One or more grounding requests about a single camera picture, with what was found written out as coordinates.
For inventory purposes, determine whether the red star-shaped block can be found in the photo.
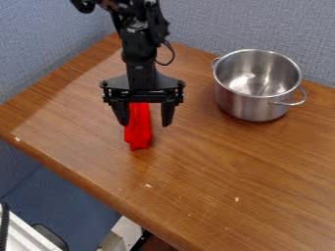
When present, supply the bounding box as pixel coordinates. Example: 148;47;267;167
124;103;152;150

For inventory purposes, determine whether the black cable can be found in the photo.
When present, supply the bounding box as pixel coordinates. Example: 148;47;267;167
155;40;176;67

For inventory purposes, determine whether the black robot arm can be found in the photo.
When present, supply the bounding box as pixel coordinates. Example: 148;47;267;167
70;0;186;126

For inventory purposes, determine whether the metal pot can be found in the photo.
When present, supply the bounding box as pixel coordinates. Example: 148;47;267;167
212;49;307;123

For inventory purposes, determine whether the white box below table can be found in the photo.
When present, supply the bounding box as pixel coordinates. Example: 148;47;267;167
0;203;62;251

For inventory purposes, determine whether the white table bracket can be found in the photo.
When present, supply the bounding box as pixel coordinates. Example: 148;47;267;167
98;217;143;251

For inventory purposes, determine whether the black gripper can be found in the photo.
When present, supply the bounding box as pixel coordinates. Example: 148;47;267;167
100;73;186;126

